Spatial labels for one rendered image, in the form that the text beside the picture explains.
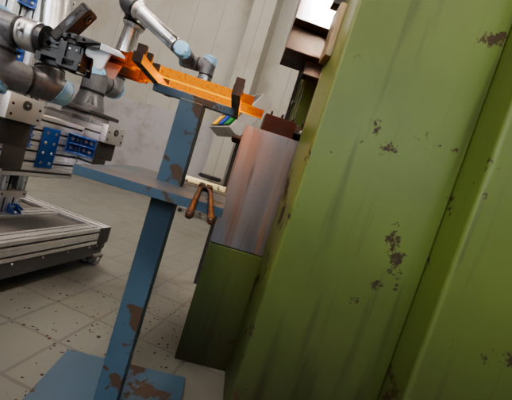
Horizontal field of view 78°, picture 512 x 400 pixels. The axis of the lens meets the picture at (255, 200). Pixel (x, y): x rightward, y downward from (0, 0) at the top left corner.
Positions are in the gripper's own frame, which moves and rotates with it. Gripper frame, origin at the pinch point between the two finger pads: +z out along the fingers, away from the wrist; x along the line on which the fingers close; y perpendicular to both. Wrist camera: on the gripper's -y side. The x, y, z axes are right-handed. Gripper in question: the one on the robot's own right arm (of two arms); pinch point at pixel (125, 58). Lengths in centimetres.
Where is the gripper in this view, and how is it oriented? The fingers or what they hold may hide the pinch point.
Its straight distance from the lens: 92.4
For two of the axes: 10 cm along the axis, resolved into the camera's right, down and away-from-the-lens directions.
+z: 9.5, 2.9, 0.8
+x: 0.6, 0.9, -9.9
